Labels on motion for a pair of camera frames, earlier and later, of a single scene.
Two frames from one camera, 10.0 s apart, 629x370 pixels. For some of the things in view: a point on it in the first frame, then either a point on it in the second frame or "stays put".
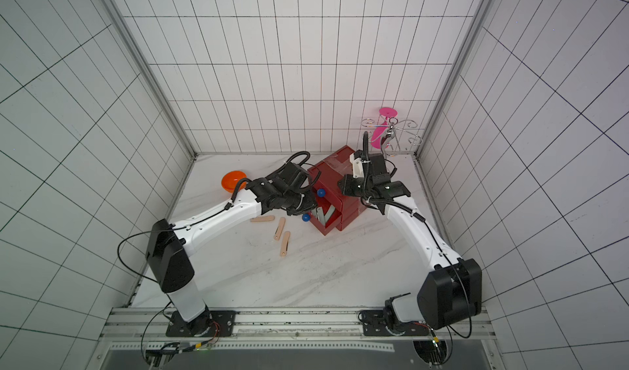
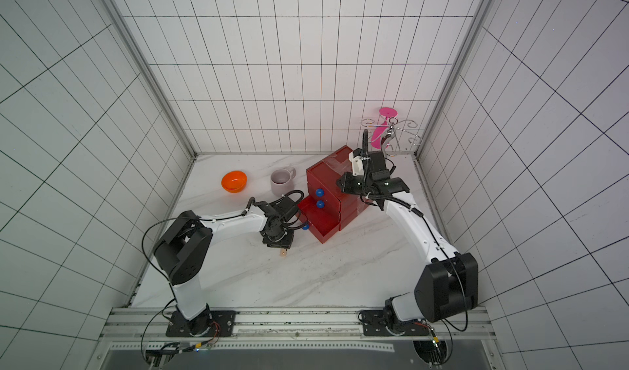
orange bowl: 230,179 stays put
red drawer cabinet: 335,208 stays put
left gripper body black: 299,203 -> 281,238
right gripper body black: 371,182 stays put
